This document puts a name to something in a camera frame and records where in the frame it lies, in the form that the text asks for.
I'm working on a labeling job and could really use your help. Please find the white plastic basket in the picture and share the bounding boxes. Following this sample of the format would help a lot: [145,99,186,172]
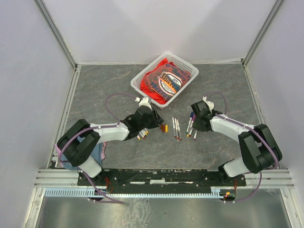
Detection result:
[131,52,199,109]

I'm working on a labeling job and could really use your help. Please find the blue pink cloth pile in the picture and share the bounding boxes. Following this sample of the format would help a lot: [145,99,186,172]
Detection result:
[60,142,107,170]

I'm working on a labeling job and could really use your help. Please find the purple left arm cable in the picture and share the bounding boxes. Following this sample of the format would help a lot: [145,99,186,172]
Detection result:
[55,93,141,164]

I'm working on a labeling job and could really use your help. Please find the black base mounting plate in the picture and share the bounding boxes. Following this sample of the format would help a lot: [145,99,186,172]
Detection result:
[91,169,246,187]

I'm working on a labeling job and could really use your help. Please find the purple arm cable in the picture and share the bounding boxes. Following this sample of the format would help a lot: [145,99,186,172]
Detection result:
[55,93,141,164]
[204,92,280,171]

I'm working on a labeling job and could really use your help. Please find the white slotted cable duct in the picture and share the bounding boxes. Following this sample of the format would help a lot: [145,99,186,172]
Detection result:
[44,187,226,198]

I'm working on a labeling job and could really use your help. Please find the pens pile under left arm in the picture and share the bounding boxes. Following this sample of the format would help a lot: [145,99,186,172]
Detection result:
[137,128,148,140]

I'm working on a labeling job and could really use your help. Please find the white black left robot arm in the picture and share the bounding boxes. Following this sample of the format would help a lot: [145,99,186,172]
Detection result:
[55,106,163,185]

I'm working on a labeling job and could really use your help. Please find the red printed cloth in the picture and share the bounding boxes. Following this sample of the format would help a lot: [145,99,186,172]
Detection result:
[140,58,191,105]

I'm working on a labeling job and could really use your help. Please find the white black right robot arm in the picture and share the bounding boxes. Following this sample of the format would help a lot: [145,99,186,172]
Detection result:
[191,100,283,186]

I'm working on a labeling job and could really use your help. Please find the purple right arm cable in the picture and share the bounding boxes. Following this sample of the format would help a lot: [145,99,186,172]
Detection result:
[204,92,280,171]

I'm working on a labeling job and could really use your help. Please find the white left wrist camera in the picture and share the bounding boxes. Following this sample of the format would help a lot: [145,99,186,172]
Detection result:
[135,97,152,109]

